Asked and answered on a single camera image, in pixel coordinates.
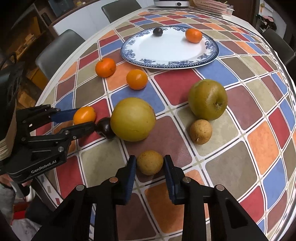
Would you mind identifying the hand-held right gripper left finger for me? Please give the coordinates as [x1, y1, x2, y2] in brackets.
[35, 155, 137, 241]

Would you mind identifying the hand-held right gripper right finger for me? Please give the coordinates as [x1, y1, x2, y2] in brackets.
[163, 155, 270, 241]

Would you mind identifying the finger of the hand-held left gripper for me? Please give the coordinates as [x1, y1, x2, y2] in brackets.
[17, 104, 80, 132]
[21, 122, 97, 159]

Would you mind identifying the orange mandarin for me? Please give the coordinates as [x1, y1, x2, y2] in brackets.
[95, 58, 116, 78]
[126, 69, 148, 90]
[73, 106, 97, 126]
[185, 28, 203, 43]

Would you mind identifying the small brown round fruit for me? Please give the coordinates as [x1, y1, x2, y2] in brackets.
[136, 150, 164, 176]
[190, 119, 213, 145]

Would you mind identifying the large yellow pear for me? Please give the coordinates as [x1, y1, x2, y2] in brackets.
[110, 98, 156, 142]

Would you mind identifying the large green-brown pear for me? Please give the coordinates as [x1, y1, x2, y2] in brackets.
[187, 79, 228, 121]

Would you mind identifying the white plate with blue rim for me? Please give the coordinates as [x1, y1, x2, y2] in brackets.
[121, 26, 220, 69]

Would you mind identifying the grey dining chair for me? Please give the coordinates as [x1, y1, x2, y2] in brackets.
[35, 29, 86, 80]
[101, 0, 142, 24]
[261, 29, 296, 66]

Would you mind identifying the wooden shelf unit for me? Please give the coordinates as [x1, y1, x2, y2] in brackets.
[0, 0, 58, 93]

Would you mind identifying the white lower cabinet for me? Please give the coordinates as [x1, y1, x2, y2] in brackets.
[53, 7, 109, 40]

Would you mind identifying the colourful checkered tablecloth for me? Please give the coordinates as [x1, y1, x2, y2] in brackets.
[54, 5, 296, 241]

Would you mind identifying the white induction cooker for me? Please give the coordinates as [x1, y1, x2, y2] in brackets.
[153, 0, 190, 7]

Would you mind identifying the pink plastic basket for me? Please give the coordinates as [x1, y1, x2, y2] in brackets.
[193, 0, 234, 16]

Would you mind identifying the white stand with clothes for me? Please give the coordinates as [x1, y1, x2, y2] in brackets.
[259, 14, 278, 33]

